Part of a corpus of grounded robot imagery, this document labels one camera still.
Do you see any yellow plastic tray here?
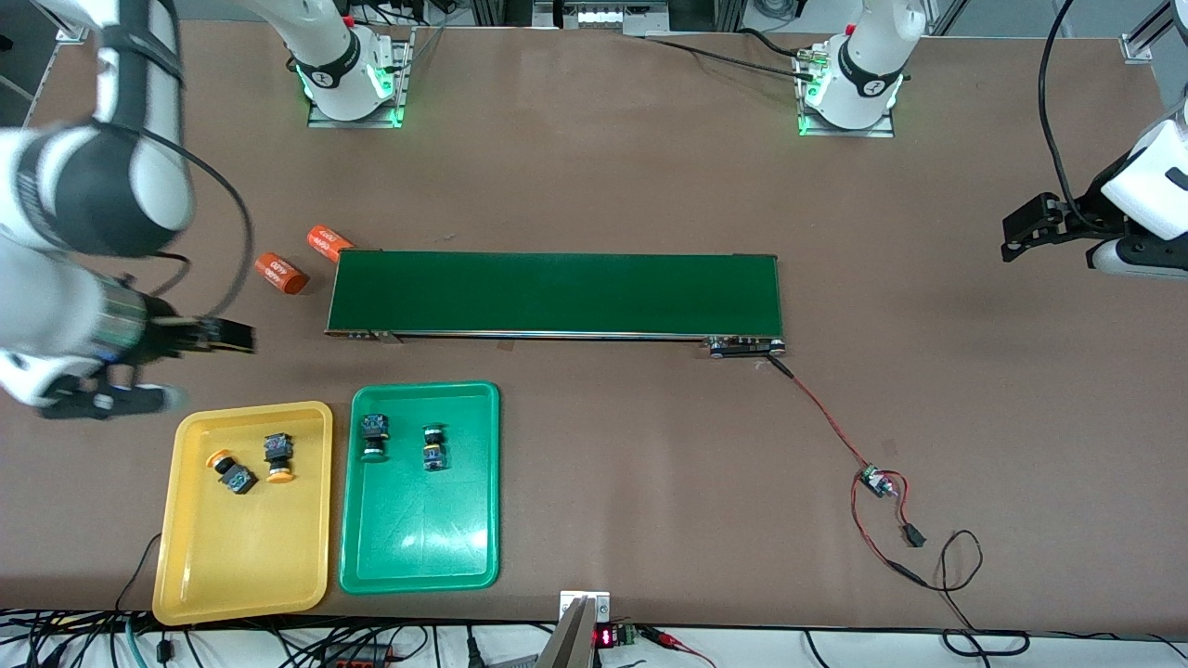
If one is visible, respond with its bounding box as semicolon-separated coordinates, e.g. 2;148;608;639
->
151;401;334;627

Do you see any red and black wire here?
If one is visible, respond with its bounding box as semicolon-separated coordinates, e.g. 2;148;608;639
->
766;355;929;587

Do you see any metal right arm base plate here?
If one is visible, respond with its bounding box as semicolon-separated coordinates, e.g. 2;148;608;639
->
306;26;414;129

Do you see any green conveyor belt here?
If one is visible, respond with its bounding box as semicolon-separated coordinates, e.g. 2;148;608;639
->
325;248;788;359

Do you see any grey metal camera mount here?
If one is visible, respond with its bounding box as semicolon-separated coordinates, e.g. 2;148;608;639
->
538;590;612;668

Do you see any red clip lead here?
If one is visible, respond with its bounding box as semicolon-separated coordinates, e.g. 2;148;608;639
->
640;626;716;668

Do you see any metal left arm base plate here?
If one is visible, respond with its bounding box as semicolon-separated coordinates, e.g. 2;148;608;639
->
796;46;897;139

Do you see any green plastic tray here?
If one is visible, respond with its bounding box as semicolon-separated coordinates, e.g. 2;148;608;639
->
339;381;504;595

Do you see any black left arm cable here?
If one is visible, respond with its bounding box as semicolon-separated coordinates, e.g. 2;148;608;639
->
1036;0;1115;228

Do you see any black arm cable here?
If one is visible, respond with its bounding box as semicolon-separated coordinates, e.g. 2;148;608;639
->
1036;0;1115;228
121;121;256;321

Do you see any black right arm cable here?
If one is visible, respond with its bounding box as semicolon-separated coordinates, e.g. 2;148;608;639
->
121;121;256;321

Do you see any orange printed cylinder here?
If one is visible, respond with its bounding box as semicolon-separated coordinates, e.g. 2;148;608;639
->
255;251;310;296
306;225;355;264

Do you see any white box device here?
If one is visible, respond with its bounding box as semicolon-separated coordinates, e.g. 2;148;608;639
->
555;0;669;33

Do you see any thin black looped cable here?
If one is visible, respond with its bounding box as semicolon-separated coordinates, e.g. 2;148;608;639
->
886;531;1031;658

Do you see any black base power cable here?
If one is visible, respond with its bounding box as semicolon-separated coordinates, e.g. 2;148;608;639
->
645;28;827;83

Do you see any yellow push button switch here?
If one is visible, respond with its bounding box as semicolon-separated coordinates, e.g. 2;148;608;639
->
206;450;259;495
263;432;296;484

